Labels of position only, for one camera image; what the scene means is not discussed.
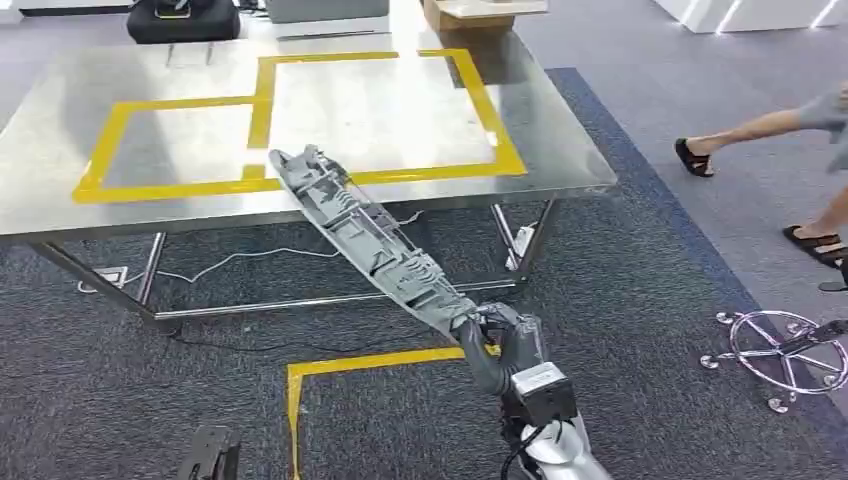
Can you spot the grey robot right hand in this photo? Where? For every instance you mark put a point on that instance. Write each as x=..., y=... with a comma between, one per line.
x=523, y=344

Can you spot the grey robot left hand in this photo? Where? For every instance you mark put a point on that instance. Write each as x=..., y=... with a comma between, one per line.
x=208, y=457

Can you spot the long grey plastic car part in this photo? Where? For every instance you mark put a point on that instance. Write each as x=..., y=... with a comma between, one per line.
x=371, y=245

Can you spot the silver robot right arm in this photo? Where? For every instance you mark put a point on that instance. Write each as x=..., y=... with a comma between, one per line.
x=556, y=457

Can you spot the white power strip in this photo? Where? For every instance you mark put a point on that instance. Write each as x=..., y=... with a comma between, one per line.
x=521, y=246

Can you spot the steel table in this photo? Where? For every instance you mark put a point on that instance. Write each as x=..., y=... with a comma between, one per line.
x=563, y=152

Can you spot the floor socket box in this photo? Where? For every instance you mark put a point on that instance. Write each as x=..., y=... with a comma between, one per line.
x=106, y=278

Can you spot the large yellow tape rectangle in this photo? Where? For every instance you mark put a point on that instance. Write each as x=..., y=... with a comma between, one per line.
x=490, y=119

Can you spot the black sandal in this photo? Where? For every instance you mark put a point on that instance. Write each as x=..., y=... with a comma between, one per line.
x=818, y=246
x=692, y=159

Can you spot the chrome stool base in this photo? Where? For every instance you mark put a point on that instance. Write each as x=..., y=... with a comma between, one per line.
x=788, y=348

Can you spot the person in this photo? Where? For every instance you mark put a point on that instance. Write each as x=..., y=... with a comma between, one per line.
x=762, y=126

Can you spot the small yellow tape rectangle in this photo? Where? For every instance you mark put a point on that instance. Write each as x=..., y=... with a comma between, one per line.
x=99, y=152

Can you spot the cardboard box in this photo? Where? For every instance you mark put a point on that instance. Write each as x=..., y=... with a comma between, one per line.
x=464, y=23

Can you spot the white flat board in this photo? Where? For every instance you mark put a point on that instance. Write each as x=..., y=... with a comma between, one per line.
x=497, y=8

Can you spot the white angular platform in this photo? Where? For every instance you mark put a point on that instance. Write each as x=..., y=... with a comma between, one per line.
x=748, y=13

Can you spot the black bag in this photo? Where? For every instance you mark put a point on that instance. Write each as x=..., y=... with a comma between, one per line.
x=185, y=26

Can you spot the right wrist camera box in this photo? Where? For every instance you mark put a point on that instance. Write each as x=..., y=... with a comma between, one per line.
x=540, y=394

